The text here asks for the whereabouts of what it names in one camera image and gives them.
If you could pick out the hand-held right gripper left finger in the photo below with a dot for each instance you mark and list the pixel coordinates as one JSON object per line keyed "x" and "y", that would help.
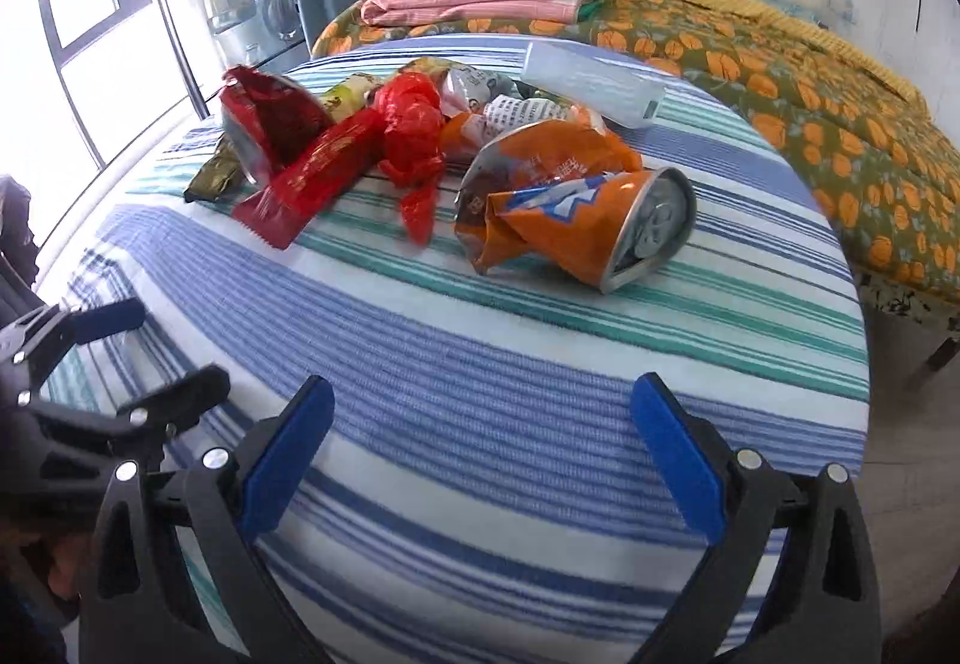
{"x": 292, "y": 454}

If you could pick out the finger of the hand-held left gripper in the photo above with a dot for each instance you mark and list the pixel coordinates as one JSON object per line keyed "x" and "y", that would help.
{"x": 112, "y": 320}
{"x": 176, "y": 397}

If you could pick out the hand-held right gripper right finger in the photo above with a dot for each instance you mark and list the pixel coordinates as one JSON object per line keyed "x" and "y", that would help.
{"x": 679, "y": 454}

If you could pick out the red plastic bag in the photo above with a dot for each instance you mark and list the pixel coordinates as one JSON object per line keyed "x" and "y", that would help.
{"x": 409, "y": 131}

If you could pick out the dark olive snack packet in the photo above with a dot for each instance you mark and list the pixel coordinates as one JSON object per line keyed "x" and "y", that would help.
{"x": 214, "y": 172}

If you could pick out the long red snack wrapper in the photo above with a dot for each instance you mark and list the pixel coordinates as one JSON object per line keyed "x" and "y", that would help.
{"x": 315, "y": 176}

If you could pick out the crushed orange drink can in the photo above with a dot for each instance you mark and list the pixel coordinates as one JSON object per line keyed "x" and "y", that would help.
{"x": 570, "y": 229}

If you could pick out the red foil snack bag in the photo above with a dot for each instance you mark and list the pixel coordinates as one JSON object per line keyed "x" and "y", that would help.
{"x": 277, "y": 116}

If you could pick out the wooden bed leg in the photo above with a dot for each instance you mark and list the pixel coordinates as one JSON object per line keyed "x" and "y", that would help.
{"x": 934, "y": 360}

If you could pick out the floral bed skirt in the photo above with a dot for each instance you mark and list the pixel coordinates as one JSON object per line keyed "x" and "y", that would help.
{"x": 907, "y": 300}

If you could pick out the grey metal container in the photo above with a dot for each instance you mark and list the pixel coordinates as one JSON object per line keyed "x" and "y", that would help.
{"x": 234, "y": 30}

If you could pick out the orange snack bag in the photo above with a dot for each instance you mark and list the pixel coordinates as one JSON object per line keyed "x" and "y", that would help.
{"x": 555, "y": 146}

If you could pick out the grey washing machine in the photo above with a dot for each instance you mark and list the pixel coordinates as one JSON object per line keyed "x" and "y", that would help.
{"x": 277, "y": 7}

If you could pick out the crumpled white printed wrapper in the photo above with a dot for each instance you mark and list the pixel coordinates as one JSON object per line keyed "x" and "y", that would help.
{"x": 525, "y": 112}

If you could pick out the clear plastic bottle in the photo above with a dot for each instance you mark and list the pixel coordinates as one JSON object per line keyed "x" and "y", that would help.
{"x": 585, "y": 82}

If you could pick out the orange floral quilt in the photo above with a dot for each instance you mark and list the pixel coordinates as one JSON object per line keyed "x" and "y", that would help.
{"x": 750, "y": 71}

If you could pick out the grey white snack packet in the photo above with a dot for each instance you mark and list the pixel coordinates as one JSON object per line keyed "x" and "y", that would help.
{"x": 476, "y": 86}

